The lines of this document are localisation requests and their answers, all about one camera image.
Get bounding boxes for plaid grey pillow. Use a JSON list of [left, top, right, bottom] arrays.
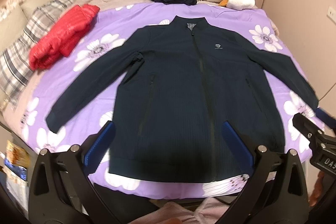
[[1, 0, 76, 109]]

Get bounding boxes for red puffer jacket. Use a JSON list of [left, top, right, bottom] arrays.
[[29, 4, 100, 71]]

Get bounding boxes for dark navy zip jacket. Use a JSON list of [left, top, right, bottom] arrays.
[[46, 16, 318, 183]]

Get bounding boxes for beige cushion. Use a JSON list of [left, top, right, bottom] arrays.
[[1, 0, 52, 51]]

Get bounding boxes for white wall power strip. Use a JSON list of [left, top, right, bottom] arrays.
[[327, 6, 336, 24]]

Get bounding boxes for purple floral bed sheet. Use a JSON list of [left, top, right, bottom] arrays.
[[22, 3, 318, 199]]

